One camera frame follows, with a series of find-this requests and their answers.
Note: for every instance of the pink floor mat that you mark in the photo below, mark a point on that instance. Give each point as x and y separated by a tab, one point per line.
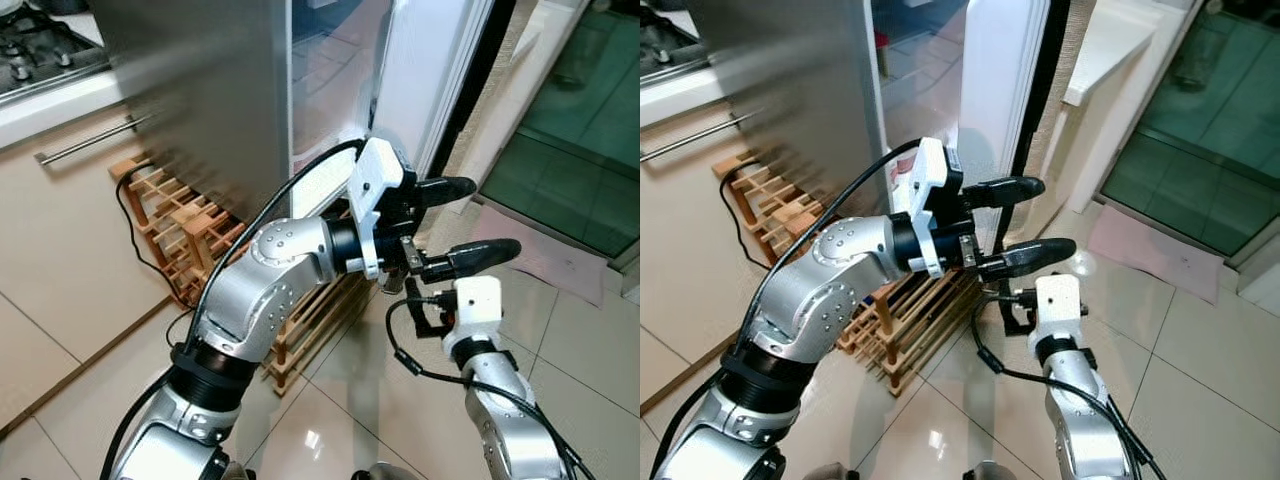
550	255
1160	255

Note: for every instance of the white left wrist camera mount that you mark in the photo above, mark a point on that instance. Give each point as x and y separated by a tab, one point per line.
375	175
925	175

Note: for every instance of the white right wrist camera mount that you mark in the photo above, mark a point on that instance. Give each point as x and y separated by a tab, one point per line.
478	305
1058	305

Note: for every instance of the silver left robot leg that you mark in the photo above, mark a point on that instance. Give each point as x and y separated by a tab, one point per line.
235	472
822	472

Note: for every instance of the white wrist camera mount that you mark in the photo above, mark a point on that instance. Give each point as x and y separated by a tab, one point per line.
375	175
478	305
925	175
1058	305

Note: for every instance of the gas stove hob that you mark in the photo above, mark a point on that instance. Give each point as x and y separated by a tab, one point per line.
665	45
45	50

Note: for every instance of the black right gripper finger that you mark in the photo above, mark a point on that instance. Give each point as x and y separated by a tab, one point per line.
1030	257
475	258

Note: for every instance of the glass sliding door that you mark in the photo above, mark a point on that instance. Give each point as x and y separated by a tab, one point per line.
580	130
1210	120

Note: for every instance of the silver right robot leg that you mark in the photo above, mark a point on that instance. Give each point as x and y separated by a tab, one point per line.
985	472
372	472

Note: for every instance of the silver robot leg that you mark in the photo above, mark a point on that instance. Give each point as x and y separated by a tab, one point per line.
822	472
985	472
372	472
235	472

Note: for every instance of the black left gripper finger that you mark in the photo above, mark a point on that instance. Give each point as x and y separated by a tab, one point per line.
450	191
1010	191

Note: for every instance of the beige kitchen cabinet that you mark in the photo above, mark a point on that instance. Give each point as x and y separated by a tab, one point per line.
70	250
680	250

